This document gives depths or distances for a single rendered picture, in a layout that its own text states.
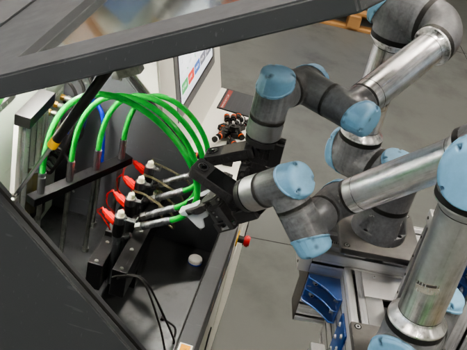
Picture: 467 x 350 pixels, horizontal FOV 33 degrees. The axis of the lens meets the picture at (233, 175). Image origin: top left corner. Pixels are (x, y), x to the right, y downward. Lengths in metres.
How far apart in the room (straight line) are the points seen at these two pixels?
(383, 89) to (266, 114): 0.25
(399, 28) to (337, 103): 0.37
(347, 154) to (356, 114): 0.50
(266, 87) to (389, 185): 0.31
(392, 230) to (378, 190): 0.55
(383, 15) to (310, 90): 0.37
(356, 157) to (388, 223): 0.19
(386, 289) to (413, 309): 0.65
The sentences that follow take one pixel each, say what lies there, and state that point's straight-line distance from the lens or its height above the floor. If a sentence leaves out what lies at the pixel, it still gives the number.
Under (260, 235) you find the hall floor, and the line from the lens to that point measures 3.76.
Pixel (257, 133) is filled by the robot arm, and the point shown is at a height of 1.44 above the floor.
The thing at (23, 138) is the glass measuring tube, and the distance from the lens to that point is 1.86.
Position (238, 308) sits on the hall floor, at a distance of 3.33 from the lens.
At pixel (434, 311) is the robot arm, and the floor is 1.33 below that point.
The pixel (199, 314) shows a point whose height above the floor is 0.95.
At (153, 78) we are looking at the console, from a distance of 2.05.
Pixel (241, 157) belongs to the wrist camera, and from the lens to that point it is 1.65.
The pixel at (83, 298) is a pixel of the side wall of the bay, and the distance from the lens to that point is 1.56.
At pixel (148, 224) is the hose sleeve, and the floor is 1.13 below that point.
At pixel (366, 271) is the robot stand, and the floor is 0.95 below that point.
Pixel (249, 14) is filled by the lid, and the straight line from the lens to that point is 1.16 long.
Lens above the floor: 2.22
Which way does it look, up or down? 32 degrees down
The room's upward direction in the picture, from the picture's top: 14 degrees clockwise
